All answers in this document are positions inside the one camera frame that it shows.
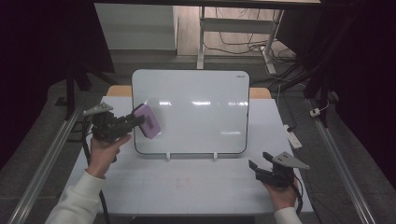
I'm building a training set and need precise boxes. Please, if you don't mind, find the dark curtain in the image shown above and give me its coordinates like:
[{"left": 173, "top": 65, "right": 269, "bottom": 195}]
[
  {"left": 0, "top": 0, "right": 117, "bottom": 171},
  {"left": 276, "top": 0, "right": 396, "bottom": 189}
]

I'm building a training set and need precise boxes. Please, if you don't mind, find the white desk frame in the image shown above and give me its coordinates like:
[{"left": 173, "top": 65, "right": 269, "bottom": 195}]
[{"left": 195, "top": 6, "right": 285, "bottom": 76}]

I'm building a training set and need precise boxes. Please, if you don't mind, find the aluminium floor rail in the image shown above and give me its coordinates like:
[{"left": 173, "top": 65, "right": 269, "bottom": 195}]
[
  {"left": 305, "top": 98, "right": 377, "bottom": 224},
  {"left": 7, "top": 104, "right": 84, "bottom": 224}
]

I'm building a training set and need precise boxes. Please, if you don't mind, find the wooden table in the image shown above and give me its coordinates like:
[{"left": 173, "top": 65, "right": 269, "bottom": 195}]
[{"left": 106, "top": 85, "right": 273, "bottom": 100}]

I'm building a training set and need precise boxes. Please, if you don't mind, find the black metal stand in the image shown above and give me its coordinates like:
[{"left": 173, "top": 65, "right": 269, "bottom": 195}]
[
  {"left": 55, "top": 59, "right": 119, "bottom": 121},
  {"left": 302, "top": 60, "right": 339, "bottom": 129}
]

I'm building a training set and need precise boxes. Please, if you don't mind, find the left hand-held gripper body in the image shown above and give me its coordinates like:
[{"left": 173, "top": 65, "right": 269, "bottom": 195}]
[{"left": 82, "top": 102, "right": 133, "bottom": 145}]

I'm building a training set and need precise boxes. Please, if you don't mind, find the white power strip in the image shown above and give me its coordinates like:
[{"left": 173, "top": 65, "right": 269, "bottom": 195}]
[{"left": 282, "top": 123, "right": 304, "bottom": 150}]

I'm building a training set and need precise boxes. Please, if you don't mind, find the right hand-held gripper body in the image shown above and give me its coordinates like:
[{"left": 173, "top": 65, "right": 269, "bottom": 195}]
[{"left": 255, "top": 150, "right": 311, "bottom": 189}]

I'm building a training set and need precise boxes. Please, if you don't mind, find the white whiteboard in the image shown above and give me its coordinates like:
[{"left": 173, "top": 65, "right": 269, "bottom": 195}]
[{"left": 131, "top": 68, "right": 251, "bottom": 156}]

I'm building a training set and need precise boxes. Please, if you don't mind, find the black floor plate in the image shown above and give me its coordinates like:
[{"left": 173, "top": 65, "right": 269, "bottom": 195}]
[{"left": 66, "top": 120, "right": 92, "bottom": 144}]

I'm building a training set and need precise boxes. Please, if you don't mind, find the person's left hand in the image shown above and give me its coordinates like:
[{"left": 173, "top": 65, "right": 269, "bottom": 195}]
[{"left": 85, "top": 133, "right": 133, "bottom": 180}]

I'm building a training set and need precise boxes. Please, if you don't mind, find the purple whiteboard eraser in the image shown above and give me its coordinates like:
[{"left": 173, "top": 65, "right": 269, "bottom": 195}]
[{"left": 132, "top": 103, "right": 163, "bottom": 140}]

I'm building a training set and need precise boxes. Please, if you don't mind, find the tangle of black floor cables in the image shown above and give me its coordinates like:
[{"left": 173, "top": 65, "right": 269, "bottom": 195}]
[{"left": 204, "top": 7, "right": 302, "bottom": 91}]

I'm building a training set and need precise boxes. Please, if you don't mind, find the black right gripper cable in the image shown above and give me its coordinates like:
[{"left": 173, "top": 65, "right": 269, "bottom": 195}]
[{"left": 290, "top": 173, "right": 305, "bottom": 217}]

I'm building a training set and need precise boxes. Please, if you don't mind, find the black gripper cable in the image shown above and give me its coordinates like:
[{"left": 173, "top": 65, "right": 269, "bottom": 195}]
[
  {"left": 80, "top": 115, "right": 110, "bottom": 224},
  {"left": 290, "top": 173, "right": 305, "bottom": 217}
]

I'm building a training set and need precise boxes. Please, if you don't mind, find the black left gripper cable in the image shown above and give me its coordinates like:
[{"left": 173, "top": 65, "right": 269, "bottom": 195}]
[{"left": 80, "top": 115, "right": 110, "bottom": 224}]

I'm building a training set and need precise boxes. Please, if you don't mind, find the person's right hand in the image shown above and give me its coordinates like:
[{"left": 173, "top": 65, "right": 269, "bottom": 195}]
[{"left": 262, "top": 179, "right": 300, "bottom": 212}]

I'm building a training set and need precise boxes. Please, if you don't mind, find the white cabinet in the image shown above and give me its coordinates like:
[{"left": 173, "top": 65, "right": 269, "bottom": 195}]
[{"left": 93, "top": 3, "right": 179, "bottom": 51}]

